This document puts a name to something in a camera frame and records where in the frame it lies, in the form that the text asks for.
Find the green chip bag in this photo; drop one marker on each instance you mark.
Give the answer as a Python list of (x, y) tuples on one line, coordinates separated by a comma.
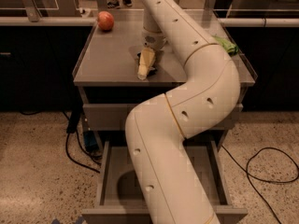
[(231, 48)]

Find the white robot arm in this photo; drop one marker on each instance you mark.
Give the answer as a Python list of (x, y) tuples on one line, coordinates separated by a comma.
[(156, 129)]

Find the long grey counter rail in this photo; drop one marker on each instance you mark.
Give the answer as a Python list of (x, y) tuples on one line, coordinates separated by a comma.
[(77, 21)]

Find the grey drawer cabinet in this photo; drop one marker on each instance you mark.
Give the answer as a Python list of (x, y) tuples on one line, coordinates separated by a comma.
[(115, 68)]

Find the red apple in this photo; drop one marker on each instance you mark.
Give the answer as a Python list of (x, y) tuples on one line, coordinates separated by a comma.
[(105, 21)]

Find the grey top drawer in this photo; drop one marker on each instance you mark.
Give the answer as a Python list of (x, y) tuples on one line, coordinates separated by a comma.
[(112, 117)]

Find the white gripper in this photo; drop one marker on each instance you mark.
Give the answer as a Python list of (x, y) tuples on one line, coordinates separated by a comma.
[(153, 41)]

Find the black rxbar chocolate bar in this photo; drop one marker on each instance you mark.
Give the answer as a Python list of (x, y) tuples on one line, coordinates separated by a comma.
[(152, 70)]

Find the open grey middle drawer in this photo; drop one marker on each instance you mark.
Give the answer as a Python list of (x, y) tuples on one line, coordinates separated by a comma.
[(119, 199)]

